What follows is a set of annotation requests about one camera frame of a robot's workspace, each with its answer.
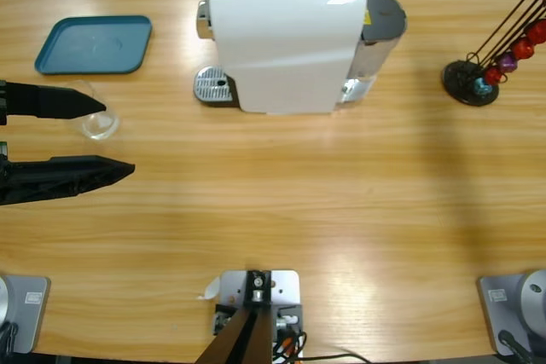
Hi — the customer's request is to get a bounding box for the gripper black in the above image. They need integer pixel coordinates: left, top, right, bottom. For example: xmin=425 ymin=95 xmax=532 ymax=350
xmin=0 ymin=79 xmax=137 ymax=206

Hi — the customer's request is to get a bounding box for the clear glass cup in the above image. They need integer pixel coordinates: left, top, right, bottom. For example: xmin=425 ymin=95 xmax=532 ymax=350
xmin=63 ymin=78 xmax=120 ymax=142

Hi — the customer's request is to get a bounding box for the white capsule coffee machine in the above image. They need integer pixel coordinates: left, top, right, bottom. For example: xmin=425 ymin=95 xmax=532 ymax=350
xmin=195 ymin=0 xmax=369 ymax=117

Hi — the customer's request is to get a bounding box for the red coffee capsule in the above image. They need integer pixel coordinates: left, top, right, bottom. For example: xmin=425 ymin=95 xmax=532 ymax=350
xmin=484 ymin=66 xmax=507 ymax=87
xmin=523 ymin=18 xmax=546 ymax=45
xmin=510 ymin=38 xmax=537 ymax=61

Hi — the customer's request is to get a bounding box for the purple coffee capsule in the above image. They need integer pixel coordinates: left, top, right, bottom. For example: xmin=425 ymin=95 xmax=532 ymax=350
xmin=497 ymin=52 xmax=519 ymax=74

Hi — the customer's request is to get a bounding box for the teal plastic tray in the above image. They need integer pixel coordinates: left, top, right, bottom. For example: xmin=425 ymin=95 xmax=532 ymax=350
xmin=33 ymin=14 xmax=154 ymax=76

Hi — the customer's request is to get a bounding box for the drip tray with metal grate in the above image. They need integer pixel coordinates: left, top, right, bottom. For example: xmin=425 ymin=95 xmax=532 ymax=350
xmin=194 ymin=64 xmax=240 ymax=108

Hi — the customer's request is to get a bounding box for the white tape piece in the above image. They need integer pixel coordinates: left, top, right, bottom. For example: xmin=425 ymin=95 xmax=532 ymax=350
xmin=195 ymin=276 xmax=222 ymax=301

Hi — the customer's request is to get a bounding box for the water tank with grey lid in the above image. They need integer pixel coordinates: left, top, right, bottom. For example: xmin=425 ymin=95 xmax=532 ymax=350
xmin=340 ymin=0 xmax=409 ymax=104

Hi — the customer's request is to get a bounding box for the black capsule holder with rods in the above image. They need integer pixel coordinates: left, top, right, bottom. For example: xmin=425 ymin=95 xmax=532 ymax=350
xmin=441 ymin=0 xmax=546 ymax=107

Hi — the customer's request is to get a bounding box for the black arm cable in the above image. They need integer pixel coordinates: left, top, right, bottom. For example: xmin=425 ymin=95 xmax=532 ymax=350
xmin=0 ymin=321 xmax=20 ymax=356
xmin=497 ymin=329 xmax=534 ymax=364

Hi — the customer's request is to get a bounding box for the white block with dark post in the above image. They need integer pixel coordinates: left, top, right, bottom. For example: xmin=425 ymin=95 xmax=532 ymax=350
xmin=195 ymin=269 xmax=305 ymax=364

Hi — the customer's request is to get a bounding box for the black cable bundle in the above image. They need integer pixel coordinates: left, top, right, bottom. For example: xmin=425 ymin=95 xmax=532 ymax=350
xmin=272 ymin=329 xmax=372 ymax=364

